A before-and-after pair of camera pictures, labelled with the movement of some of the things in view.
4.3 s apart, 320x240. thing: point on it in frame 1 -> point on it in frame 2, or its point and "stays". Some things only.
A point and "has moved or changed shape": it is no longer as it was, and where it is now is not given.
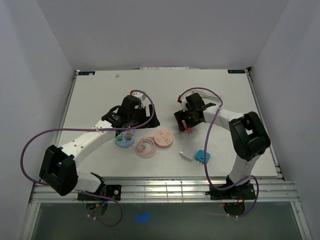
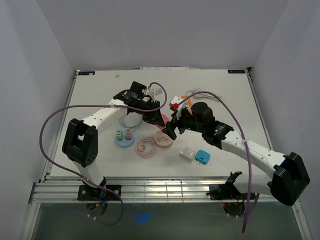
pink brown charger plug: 128,134 stays
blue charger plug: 199,156 stays
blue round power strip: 125,143 stays
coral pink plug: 186,129 has moved or changed shape
